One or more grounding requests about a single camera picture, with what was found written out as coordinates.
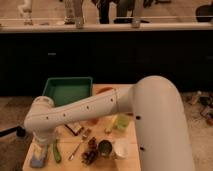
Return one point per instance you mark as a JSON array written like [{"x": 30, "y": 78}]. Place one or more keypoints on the brown chocolate box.
[{"x": 75, "y": 128}]

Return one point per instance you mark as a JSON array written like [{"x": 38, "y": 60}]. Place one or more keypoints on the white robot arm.
[{"x": 160, "y": 121}]

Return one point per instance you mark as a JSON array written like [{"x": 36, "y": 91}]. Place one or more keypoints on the metal can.
[{"x": 105, "y": 148}]

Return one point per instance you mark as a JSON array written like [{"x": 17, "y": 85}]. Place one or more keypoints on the blue grey cloth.
[{"x": 39, "y": 156}]

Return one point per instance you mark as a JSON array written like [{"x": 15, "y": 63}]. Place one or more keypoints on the black chair part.
[{"x": 20, "y": 132}]

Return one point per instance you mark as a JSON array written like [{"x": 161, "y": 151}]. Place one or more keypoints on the dark red grapes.
[{"x": 91, "y": 154}]

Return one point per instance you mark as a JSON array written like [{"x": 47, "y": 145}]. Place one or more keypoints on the orange fruit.
[{"x": 93, "y": 121}]

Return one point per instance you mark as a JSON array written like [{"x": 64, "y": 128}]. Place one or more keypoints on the green pepper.
[{"x": 56, "y": 153}]

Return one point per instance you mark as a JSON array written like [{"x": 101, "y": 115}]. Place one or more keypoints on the white plastic cup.
[{"x": 121, "y": 148}]

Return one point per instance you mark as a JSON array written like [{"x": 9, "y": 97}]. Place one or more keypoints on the green plastic cup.
[{"x": 122, "y": 122}]

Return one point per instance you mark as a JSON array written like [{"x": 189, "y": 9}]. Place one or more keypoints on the green plastic tray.
[{"x": 65, "y": 90}]

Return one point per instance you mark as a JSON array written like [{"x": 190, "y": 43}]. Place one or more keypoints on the red bowl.
[{"x": 104, "y": 89}]

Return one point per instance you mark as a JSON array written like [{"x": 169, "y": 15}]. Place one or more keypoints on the yellow banana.
[{"x": 110, "y": 125}]

